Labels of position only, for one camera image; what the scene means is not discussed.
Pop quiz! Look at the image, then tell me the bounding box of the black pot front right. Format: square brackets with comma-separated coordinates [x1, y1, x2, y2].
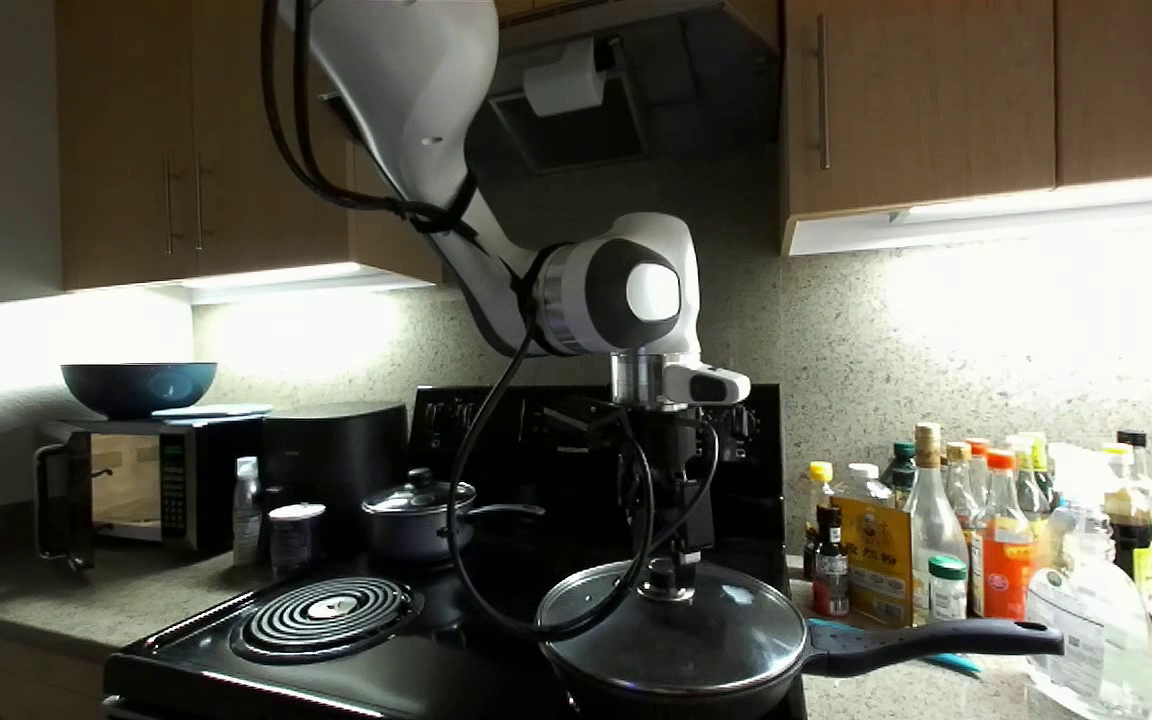
[533, 555, 1070, 720]

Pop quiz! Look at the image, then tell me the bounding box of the small black saucepan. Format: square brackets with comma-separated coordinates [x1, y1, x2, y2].
[361, 476, 558, 571]

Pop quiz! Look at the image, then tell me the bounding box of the black toaster oven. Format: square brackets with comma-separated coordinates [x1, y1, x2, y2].
[30, 404, 275, 571]

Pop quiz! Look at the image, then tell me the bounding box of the dark bottle black cap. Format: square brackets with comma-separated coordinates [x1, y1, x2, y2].
[1104, 425, 1152, 619]

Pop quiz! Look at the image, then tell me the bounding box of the canister with white lid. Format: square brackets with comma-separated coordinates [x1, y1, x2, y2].
[265, 496, 334, 588]

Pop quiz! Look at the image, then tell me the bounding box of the large glass pan lid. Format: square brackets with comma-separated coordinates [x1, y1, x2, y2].
[533, 553, 816, 701]

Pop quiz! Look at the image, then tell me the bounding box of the dark blue bowl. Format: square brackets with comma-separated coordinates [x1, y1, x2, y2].
[61, 357, 224, 425]

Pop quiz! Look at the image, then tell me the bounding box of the green glass bottle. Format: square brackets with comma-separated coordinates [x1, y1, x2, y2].
[879, 440, 921, 498]

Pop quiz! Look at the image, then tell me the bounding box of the dark range hood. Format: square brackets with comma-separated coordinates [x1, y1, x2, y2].
[485, 0, 789, 170]

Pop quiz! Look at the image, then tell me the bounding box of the white paper tag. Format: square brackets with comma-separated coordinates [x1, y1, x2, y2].
[519, 34, 607, 120]

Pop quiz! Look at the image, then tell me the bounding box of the yellow label bottle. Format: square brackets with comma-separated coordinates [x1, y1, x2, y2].
[832, 459, 921, 631]

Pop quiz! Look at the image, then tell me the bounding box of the clear bottle tan cap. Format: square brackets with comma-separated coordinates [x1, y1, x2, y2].
[907, 419, 971, 625]

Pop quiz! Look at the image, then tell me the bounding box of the orange bottle red cap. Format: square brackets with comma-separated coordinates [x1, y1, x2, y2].
[979, 443, 1038, 625]

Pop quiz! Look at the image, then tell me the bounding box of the dark bottle yellow cap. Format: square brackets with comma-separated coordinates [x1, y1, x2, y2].
[799, 454, 842, 584]

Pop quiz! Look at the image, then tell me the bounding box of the black electric stove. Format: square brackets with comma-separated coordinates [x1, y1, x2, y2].
[102, 381, 816, 720]

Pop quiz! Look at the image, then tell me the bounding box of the small jar green lid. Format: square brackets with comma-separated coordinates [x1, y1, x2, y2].
[925, 549, 971, 625]

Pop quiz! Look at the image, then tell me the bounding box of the clear bottle white cap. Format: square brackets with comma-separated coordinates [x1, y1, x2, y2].
[228, 447, 267, 563]

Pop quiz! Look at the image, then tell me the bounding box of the under-cabinet light strip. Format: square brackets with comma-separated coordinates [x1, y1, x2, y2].
[180, 261, 441, 304]
[786, 167, 1152, 261]

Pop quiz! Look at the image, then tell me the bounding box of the clear plastic bag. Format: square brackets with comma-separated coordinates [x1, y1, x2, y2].
[1023, 503, 1152, 720]

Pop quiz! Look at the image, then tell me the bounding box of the wooden wall cabinet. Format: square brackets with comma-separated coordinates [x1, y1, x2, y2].
[776, 0, 1152, 261]
[53, 0, 458, 297]

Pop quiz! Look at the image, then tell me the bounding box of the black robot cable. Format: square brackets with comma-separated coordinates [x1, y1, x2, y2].
[257, 0, 728, 647]

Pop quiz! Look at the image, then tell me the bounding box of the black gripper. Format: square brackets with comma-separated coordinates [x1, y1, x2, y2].
[614, 394, 728, 571]

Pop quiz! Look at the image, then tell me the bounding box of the large black coil burner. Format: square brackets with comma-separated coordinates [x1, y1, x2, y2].
[228, 571, 421, 663]

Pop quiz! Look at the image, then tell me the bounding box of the small glass saucepan lid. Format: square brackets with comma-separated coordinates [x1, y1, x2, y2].
[355, 465, 481, 522]

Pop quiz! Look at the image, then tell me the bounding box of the small red label bottle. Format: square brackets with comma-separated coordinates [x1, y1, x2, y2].
[805, 522, 857, 619]

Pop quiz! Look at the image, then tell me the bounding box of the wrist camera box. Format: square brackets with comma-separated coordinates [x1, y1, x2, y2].
[682, 363, 757, 406]

